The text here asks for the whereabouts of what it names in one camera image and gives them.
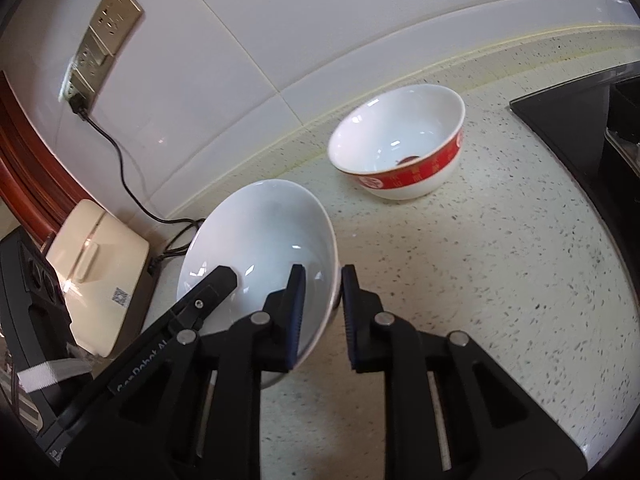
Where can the black glass cooktop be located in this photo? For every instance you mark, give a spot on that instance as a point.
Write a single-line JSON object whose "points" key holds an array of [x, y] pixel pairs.
{"points": [[565, 110]]}

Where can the cream electric rice cooker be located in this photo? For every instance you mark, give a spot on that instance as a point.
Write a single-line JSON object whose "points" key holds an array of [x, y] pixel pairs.
{"points": [[100, 270]]}

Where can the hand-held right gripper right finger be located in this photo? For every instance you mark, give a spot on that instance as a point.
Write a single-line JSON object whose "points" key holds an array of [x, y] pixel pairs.
{"points": [[350, 320]]}

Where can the wall socket panel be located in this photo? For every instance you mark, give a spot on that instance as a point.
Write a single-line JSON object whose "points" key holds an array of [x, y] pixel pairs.
{"points": [[115, 17], [91, 55], [75, 85]]}

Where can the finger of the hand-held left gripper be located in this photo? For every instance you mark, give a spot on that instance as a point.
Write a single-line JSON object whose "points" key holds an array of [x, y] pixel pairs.
{"points": [[215, 287]]}

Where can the white bowl with red band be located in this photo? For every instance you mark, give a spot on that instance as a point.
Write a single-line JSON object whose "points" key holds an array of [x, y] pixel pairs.
{"points": [[400, 125]]}

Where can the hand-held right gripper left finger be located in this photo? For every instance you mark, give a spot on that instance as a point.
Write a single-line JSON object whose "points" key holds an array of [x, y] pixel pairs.
{"points": [[298, 310]]}

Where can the red-brown wooden frame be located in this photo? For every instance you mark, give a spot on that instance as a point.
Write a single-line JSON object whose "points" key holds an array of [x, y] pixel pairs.
{"points": [[30, 170]]}

